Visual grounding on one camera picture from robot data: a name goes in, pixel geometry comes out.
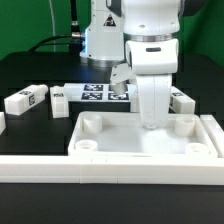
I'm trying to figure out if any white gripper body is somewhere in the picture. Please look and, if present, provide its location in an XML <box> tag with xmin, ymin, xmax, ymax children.
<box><xmin>125</xmin><ymin>39</ymin><xmax>179</xmax><ymax>129</ymax></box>

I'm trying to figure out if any white right fence bar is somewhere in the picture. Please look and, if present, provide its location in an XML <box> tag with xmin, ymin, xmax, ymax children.
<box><xmin>200</xmin><ymin>115</ymin><xmax>224</xmax><ymax>158</ymax></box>

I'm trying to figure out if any white desk tabletop tray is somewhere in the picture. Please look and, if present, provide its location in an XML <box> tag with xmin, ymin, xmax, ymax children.
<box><xmin>68</xmin><ymin>112</ymin><xmax>218</xmax><ymax>158</ymax></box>

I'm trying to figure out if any white thin cable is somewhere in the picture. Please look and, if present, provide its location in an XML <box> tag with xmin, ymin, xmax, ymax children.
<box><xmin>48</xmin><ymin>0</ymin><xmax>56</xmax><ymax>53</ymax></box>

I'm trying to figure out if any white marker base plate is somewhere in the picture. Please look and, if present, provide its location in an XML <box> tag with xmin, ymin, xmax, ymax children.
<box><xmin>64</xmin><ymin>83</ymin><xmax>136</xmax><ymax>102</ymax></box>

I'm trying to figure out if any white fence bar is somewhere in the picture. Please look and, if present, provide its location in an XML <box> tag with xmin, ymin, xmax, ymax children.
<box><xmin>0</xmin><ymin>156</ymin><xmax>224</xmax><ymax>185</ymax></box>
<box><xmin>200</xmin><ymin>115</ymin><xmax>224</xmax><ymax>158</ymax></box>

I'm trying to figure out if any white front fence bar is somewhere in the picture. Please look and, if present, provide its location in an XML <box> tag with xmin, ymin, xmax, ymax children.
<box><xmin>0</xmin><ymin>156</ymin><xmax>224</xmax><ymax>185</ymax></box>

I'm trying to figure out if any black cable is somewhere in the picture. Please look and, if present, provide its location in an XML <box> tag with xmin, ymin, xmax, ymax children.
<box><xmin>28</xmin><ymin>0</ymin><xmax>88</xmax><ymax>53</ymax></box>

